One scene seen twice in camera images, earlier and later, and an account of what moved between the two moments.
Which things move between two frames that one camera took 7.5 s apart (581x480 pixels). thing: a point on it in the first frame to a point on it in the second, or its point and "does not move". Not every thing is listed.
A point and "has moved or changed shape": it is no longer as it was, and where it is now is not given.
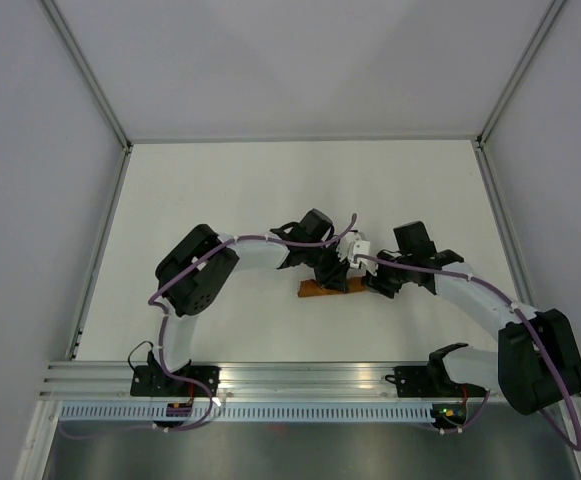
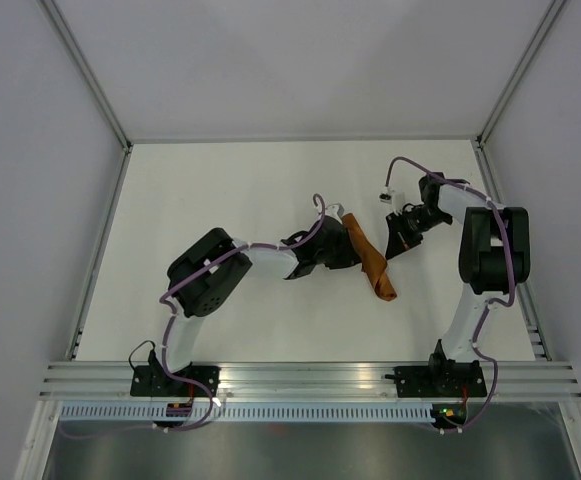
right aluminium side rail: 503,227 does not move
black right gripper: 379,285 to 399,239
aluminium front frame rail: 85,382 does not move
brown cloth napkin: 309,288 has moved or changed shape
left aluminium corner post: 89,72 does not move
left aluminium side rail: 99,252 does not move
